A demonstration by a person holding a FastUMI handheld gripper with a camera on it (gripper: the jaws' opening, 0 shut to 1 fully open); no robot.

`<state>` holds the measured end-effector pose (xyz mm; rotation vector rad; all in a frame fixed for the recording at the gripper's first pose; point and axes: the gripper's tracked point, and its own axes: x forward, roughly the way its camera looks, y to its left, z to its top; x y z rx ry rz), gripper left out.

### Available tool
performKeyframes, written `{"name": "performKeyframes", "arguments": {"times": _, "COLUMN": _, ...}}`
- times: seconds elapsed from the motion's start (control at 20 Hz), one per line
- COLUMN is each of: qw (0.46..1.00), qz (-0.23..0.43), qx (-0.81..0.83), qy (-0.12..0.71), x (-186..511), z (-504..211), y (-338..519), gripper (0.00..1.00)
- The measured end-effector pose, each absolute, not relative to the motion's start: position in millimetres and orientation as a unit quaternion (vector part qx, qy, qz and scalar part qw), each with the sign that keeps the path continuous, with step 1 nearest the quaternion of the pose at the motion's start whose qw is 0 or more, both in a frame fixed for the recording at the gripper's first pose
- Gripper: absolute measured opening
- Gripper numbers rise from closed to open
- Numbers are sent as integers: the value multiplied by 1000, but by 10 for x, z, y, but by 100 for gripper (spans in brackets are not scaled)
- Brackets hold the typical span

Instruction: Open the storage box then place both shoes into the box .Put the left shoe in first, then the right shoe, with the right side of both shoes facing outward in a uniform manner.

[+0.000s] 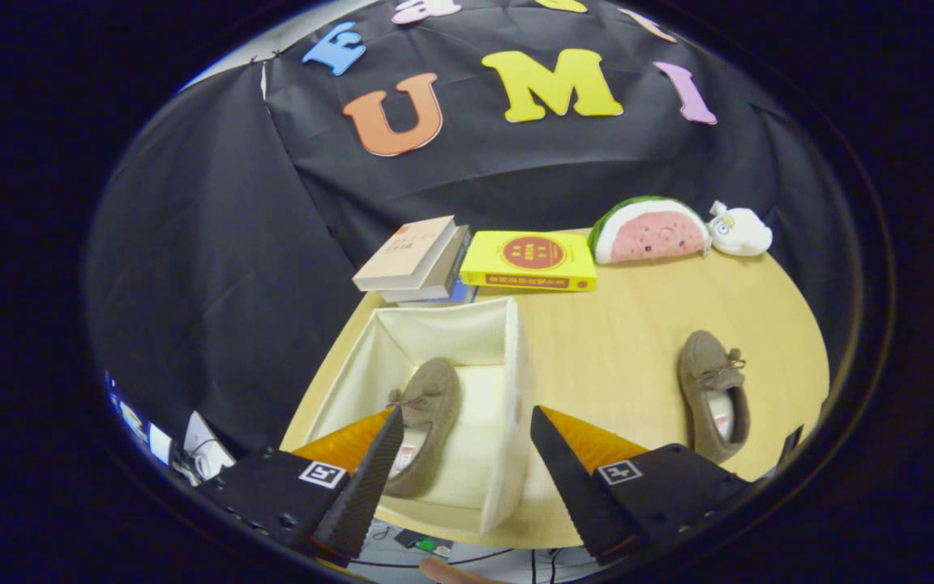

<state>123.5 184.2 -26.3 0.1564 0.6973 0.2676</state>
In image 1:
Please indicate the computer screen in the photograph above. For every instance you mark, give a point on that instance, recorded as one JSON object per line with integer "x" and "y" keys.
{"x": 139, "y": 422}

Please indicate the black backdrop cloth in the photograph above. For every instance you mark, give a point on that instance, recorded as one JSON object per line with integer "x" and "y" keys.
{"x": 216, "y": 243}

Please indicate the white plush toy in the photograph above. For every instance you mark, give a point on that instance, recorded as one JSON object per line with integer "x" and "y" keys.
{"x": 743, "y": 235}

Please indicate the brown fuzzy slipper shoe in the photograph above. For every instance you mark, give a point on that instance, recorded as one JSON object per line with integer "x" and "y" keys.
{"x": 698, "y": 357}
{"x": 434, "y": 389}

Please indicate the beige book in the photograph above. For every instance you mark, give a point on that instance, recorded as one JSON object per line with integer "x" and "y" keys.
{"x": 402, "y": 255}

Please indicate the cream fabric storage box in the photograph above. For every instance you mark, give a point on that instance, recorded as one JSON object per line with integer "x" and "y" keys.
{"x": 451, "y": 332}

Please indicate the yellow book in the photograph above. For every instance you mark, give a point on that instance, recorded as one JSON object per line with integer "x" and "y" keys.
{"x": 483, "y": 259}

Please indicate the blue book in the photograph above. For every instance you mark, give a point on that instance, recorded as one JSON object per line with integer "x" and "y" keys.
{"x": 459, "y": 296}

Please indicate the watermelon slice plush toy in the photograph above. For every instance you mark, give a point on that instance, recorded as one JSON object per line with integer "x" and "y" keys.
{"x": 649, "y": 235}

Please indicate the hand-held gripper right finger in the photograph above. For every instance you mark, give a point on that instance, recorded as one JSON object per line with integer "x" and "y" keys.
{"x": 572, "y": 491}

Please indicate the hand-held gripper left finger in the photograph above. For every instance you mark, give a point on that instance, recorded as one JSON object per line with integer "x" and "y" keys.
{"x": 370, "y": 487}

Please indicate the grey book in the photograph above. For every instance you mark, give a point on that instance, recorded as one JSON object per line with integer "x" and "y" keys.
{"x": 447, "y": 272}

